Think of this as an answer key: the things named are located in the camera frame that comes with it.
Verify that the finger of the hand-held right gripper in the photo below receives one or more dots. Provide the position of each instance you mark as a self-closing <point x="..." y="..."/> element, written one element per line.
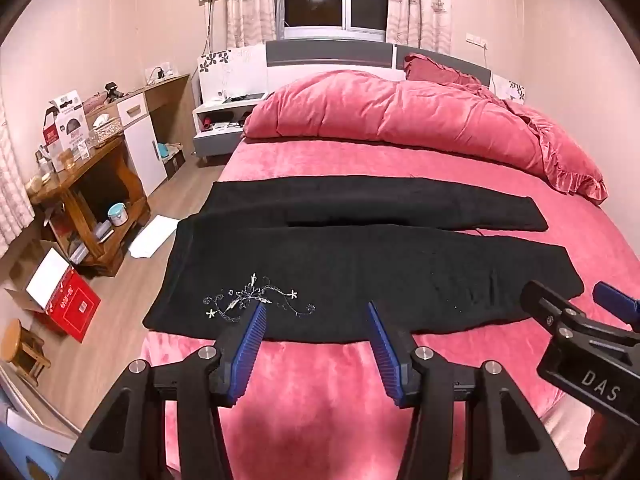
<point x="617" y="302"/>
<point x="552" y="307"/>

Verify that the pink ruffled pillow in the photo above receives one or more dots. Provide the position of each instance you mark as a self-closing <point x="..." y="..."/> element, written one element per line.
<point x="434" y="70"/>

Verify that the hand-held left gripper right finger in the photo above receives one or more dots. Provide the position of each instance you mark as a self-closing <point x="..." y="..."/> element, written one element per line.
<point x="385" y="355"/>

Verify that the small wooden stool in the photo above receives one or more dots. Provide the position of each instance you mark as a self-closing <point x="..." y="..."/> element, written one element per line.
<point x="22" y="345"/>

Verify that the red cardboard box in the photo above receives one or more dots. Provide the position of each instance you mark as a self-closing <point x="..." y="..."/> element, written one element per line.
<point x="70" y="305"/>

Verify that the white grey nightstand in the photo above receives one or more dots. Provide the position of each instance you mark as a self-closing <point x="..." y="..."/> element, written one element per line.
<point x="220" y="130"/>

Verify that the grey white headboard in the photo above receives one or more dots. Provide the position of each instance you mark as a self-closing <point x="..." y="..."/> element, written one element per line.
<point x="325" y="55"/>

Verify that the teal lidded pot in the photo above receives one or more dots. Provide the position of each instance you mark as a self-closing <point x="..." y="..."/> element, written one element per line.
<point x="118" y="214"/>

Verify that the pink bed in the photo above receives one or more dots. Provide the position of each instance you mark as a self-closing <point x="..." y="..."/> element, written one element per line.
<point x="325" y="400"/>

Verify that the white paper sheet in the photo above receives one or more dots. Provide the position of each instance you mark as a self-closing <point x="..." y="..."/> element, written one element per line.
<point x="152" y="237"/>

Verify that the white wall outlet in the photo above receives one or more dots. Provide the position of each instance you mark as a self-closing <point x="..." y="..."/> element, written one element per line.
<point x="476" y="39"/>

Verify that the pink duvet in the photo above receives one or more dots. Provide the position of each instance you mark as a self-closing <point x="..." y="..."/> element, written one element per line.
<point x="400" y="110"/>

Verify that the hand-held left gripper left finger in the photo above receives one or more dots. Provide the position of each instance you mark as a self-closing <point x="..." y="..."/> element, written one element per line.
<point x="247" y="346"/>

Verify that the black pants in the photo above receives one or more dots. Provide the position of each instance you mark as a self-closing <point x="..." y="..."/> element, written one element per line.
<point x="350" y="270"/>

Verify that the wooden desk with white cabinet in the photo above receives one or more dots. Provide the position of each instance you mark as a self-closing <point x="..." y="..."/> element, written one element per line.
<point x="142" y="130"/>

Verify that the patterned curtain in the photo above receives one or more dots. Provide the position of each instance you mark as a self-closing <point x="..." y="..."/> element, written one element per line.
<point x="417" y="5"/>
<point x="252" y="5"/>
<point x="11" y="185"/>

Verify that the brown wooden console table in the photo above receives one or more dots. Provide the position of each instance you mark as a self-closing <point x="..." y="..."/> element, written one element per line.
<point x="75" y="185"/>

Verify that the white red product box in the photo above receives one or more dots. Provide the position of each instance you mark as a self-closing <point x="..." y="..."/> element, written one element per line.
<point x="65" y="120"/>

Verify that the tissue box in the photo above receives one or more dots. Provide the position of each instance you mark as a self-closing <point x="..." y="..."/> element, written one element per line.
<point x="105" y="130"/>

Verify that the blue plastic stool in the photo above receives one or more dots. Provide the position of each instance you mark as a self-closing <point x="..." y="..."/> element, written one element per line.
<point x="25" y="455"/>

